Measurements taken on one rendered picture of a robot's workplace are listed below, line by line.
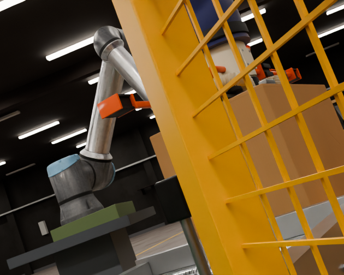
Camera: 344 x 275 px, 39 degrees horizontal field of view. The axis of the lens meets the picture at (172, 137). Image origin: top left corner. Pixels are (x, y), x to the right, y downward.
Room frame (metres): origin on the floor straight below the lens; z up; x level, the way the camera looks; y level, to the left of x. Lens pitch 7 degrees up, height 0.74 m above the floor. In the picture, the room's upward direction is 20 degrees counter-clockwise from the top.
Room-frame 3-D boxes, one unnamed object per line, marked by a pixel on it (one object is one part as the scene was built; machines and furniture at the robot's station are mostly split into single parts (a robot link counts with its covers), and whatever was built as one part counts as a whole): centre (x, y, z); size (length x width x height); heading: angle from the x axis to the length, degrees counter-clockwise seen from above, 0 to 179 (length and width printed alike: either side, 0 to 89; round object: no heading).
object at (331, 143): (1.63, -0.26, 0.74); 0.60 x 0.40 x 0.40; 148
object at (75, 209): (2.07, 0.47, 0.85); 0.19 x 0.19 x 0.10
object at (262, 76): (1.83, -0.39, 1.07); 0.10 x 0.08 x 0.06; 58
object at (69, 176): (2.08, 0.47, 0.99); 0.17 x 0.15 x 0.18; 156
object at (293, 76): (2.12, -0.58, 1.07); 0.08 x 0.07 x 0.05; 148
